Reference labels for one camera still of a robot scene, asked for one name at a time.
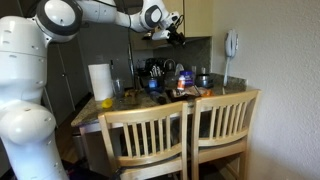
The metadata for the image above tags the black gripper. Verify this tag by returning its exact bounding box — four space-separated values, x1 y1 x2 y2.
166 22 187 47

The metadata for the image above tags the dark kettle with handle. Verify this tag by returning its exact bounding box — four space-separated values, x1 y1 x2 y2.
162 58 178 83

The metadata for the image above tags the white paper towel roll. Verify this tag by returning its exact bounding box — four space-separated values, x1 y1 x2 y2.
87 63 115 102

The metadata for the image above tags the small orange object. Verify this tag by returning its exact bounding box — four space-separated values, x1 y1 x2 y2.
201 88 215 99

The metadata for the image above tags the light wooden slat-back chair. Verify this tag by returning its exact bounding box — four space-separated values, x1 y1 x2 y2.
190 89 261 180
97 100 190 180

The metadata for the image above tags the metal cooking pot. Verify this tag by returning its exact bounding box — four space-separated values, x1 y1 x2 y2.
195 73 215 89

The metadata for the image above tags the blue cup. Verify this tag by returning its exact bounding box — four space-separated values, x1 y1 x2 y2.
147 77 159 91

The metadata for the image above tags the clear drinking glass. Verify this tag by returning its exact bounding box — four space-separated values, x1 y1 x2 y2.
112 78 125 101

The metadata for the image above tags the white wall phone with cord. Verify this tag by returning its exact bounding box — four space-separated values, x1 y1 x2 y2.
222 28 240 88

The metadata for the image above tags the yellow round plastic toy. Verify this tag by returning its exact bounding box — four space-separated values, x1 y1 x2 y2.
101 98 114 110

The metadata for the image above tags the small white bottle orange label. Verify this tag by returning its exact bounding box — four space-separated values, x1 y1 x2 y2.
176 75 187 92

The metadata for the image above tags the blue jar with blue lid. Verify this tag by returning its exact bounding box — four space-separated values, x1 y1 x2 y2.
179 70 195 88

